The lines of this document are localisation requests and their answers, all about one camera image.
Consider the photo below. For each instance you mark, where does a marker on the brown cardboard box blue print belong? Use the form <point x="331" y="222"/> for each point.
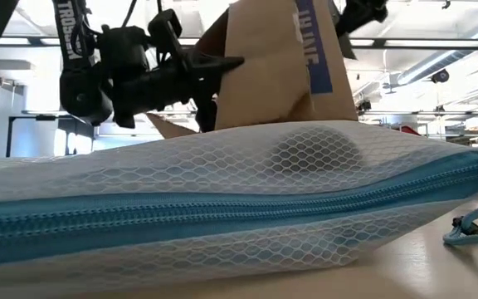
<point x="272" y="66"/>

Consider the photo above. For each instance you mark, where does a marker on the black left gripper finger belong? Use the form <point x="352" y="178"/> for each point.
<point x="218" y="64"/>
<point x="206" y="108"/>

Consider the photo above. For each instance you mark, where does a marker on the red storage bins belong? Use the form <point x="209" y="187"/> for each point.
<point x="409" y="129"/>

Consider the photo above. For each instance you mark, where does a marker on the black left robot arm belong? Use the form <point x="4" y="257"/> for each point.
<point x="73" y="62"/>

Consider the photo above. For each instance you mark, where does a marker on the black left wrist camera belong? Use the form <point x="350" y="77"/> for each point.
<point x="165" y="29"/>

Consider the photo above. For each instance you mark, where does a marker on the black desk stand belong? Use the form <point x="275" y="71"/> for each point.
<point x="11" y="133"/>

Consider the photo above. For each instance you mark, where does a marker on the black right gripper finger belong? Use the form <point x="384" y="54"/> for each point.
<point x="347" y="45"/>

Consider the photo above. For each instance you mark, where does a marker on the white mesh pouch blue trim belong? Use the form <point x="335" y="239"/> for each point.
<point x="222" y="199"/>

